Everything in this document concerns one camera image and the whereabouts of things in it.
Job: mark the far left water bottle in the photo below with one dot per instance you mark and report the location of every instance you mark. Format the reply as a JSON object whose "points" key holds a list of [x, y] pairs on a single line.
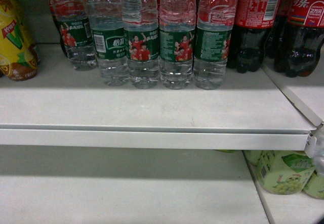
{"points": [[74, 27]]}

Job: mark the right water bottle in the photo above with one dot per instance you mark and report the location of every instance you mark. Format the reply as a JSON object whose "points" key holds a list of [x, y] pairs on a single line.
{"points": [[215, 20]]}

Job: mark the green label water bottle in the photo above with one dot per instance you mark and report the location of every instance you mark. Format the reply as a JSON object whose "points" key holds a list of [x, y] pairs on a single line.
{"points": [[177, 21]]}

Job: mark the athletes label water bottle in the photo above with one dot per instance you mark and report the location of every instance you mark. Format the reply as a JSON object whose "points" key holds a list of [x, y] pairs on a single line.
{"points": [[140, 19]]}

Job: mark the right green grape drink bottle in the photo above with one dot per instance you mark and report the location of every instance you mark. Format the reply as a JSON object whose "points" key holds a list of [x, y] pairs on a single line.
{"points": [[314, 186]]}

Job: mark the white right adjoining shelf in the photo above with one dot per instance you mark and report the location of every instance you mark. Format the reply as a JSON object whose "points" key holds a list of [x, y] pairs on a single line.
{"points": [[296, 103]]}

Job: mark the cola bottle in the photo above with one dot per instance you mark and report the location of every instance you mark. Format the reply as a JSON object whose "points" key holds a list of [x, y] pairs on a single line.
{"points": [[253, 23], [299, 53]]}

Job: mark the left cola bottle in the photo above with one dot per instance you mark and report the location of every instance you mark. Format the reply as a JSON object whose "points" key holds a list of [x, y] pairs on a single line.
{"points": [[253, 23]]}

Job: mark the green grape drink bottle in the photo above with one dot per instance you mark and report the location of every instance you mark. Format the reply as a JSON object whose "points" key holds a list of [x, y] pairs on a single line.
{"points": [[284, 172], [314, 186]]}

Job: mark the white metal upper shelf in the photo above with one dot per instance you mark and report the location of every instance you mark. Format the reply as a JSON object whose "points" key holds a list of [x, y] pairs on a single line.
{"points": [[64, 107]]}

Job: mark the yellow lemon tea bottle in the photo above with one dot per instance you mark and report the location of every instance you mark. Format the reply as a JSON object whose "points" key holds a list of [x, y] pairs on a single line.
{"points": [[19, 58]]}

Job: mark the right cola bottle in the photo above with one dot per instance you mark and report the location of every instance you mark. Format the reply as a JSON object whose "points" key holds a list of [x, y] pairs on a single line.
{"points": [[299, 53]]}

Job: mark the barcode label water bottle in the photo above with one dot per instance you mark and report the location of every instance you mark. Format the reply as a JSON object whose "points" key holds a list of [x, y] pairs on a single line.
{"points": [[105, 17]]}

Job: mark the left green grape drink bottle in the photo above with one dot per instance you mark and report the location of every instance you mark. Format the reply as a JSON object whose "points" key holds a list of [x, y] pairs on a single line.
{"points": [[284, 172]]}

